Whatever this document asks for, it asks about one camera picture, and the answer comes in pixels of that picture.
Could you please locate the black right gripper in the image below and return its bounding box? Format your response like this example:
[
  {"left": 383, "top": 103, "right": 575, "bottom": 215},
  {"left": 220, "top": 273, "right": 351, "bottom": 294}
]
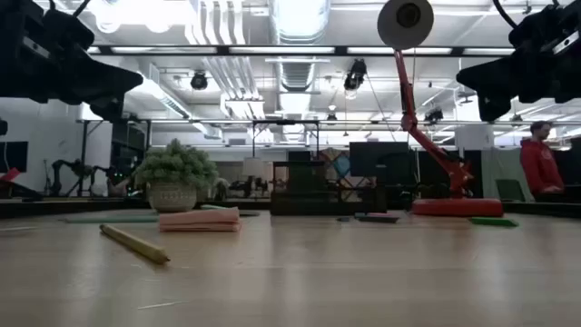
[{"left": 456, "top": 17, "right": 581, "bottom": 123}]

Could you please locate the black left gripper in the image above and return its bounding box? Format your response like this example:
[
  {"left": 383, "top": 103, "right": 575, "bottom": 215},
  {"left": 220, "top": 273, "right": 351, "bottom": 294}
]
[{"left": 0, "top": 0, "right": 144, "bottom": 122}]

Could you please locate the pink sticky note pad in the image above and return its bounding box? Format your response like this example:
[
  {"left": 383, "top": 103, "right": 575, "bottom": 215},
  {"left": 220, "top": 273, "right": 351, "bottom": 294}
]
[{"left": 158, "top": 206, "right": 242, "bottom": 233}]

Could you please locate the yellow pencil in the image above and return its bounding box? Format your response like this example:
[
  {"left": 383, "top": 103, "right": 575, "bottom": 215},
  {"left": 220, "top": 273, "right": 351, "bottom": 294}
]
[{"left": 99, "top": 223, "right": 172, "bottom": 265}]

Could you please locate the dark purple eraser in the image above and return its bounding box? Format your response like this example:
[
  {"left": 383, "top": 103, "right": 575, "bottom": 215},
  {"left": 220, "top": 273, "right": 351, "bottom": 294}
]
[{"left": 353, "top": 213, "right": 401, "bottom": 224}]

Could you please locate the black mesh desk organizer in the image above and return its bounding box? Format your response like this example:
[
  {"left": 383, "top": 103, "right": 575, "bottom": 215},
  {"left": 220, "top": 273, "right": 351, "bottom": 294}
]
[{"left": 270, "top": 160, "right": 388, "bottom": 216}]

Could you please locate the black background shelf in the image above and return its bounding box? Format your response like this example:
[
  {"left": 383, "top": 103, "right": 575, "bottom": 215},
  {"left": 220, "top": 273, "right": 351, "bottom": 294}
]
[{"left": 110, "top": 118, "right": 152, "bottom": 187}]

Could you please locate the green partition curtain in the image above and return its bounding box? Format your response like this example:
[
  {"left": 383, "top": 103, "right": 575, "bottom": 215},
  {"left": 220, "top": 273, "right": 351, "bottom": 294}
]
[{"left": 480, "top": 147, "right": 537, "bottom": 202}]

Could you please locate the black ceiling spotlight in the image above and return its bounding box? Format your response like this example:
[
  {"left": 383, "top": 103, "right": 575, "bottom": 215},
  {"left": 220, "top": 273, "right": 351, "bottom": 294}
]
[
  {"left": 342, "top": 57, "right": 369, "bottom": 92},
  {"left": 189, "top": 69, "right": 210, "bottom": 92}
]

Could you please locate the person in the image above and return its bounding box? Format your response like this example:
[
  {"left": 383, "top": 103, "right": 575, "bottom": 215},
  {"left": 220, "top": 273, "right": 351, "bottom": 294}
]
[{"left": 519, "top": 119, "right": 566, "bottom": 197}]

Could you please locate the green potted succulent plant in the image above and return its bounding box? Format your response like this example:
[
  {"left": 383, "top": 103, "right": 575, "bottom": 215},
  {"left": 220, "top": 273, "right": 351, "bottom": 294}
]
[{"left": 134, "top": 138, "right": 220, "bottom": 213}]

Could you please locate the red desk lamp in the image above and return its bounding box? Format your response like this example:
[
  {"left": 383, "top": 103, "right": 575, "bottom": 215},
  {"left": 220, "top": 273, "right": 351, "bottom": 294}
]
[{"left": 376, "top": 0, "right": 505, "bottom": 218}]

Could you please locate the black background monitor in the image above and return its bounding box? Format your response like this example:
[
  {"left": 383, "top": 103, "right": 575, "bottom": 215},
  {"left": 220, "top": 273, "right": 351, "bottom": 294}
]
[{"left": 348, "top": 141, "right": 410, "bottom": 179}]

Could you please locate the white lampshade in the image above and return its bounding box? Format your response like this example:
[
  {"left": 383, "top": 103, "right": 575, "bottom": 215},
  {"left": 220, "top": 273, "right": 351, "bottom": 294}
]
[{"left": 241, "top": 155, "right": 267, "bottom": 179}]

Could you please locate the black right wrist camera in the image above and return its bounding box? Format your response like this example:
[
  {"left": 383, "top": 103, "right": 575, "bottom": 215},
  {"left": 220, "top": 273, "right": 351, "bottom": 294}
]
[{"left": 507, "top": 3, "right": 562, "bottom": 49}]

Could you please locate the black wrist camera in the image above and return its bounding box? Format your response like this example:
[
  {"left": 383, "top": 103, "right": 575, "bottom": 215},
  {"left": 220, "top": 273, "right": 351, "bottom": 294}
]
[
  {"left": 43, "top": 7, "right": 95, "bottom": 52},
  {"left": 507, "top": 3, "right": 562, "bottom": 49}
]

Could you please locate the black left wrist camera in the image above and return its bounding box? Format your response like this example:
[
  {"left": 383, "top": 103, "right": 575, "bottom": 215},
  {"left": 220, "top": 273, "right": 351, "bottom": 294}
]
[{"left": 43, "top": 7, "right": 95, "bottom": 52}]

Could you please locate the dark wall screen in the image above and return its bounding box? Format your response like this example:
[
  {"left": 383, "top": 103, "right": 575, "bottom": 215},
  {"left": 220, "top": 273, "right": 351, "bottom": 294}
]
[{"left": 0, "top": 140, "right": 29, "bottom": 174}]

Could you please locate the black aluminium table frame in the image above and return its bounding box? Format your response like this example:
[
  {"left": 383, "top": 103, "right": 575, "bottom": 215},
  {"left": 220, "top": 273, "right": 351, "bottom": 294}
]
[{"left": 0, "top": 195, "right": 581, "bottom": 219}]

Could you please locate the silver ventilation duct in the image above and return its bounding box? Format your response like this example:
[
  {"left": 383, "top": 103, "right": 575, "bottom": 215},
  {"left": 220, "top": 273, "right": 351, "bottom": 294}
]
[{"left": 267, "top": 0, "right": 332, "bottom": 45}]

